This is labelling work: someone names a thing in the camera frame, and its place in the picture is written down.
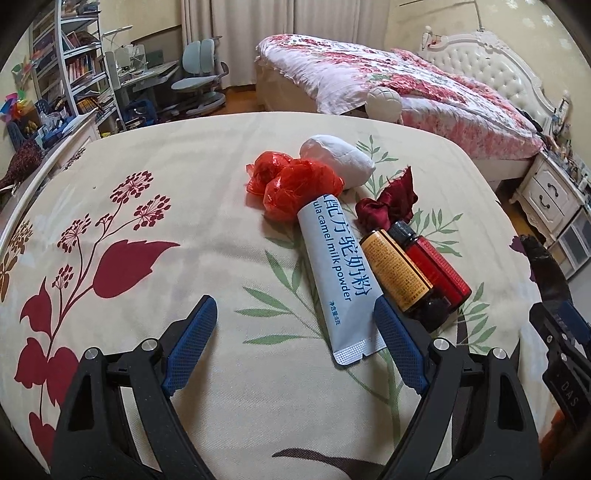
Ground colourful pinwheel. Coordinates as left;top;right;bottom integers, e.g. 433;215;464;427
2;92;33;123

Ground red plastic bag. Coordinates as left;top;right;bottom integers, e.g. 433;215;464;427
245;151;345;223

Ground grey study desk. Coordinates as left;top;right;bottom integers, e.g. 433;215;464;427
104;44;181;134

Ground white round bedpost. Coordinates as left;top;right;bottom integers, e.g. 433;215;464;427
367;87;402;123

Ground white nightstand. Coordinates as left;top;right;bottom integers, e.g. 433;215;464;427
512;152;591;245

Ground leaf print table cloth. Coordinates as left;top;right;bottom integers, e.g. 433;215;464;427
0;112;555;480

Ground blue plastic stool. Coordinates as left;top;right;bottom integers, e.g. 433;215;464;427
124;99;160;127

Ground white wad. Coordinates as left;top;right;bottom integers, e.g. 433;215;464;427
300;134;375;189

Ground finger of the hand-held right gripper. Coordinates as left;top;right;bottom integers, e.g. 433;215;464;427
551;301;591;360
529;304;561;357

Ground dark red wrapper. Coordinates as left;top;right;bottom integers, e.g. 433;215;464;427
355;166;419;232

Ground group of small nightstand items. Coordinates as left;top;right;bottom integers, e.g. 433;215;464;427
547;92;591;181

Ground pink floral quilt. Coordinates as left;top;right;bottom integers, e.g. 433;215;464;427
255;34;543;160

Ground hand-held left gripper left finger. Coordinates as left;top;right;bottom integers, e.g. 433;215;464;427
51;295;219;480

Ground bin with black bag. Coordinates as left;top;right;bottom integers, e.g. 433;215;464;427
510;234;568;305

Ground light blue desk chair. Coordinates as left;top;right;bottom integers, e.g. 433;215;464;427
171;39;230;116

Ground dried dark red flowers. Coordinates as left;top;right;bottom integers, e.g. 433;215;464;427
0;138;44;192

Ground white bookshelf with books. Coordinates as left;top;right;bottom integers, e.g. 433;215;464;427
30;0;118;134

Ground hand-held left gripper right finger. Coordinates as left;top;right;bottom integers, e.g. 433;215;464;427
374;296;541;480

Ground amber bottle with yellow label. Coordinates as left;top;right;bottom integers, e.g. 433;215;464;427
359;229;451;332

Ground beige curtains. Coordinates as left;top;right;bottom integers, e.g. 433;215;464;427
180;0;391;88

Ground white bed with tufted headboard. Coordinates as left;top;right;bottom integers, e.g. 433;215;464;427
255;25;559;185

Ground white powder sachet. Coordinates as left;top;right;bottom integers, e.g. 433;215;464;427
298;194;386;368

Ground red bottle with black cap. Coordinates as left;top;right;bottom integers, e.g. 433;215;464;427
387;220;472;308

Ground plastic drawer unit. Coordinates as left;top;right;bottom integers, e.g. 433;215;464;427
551;212;591;280

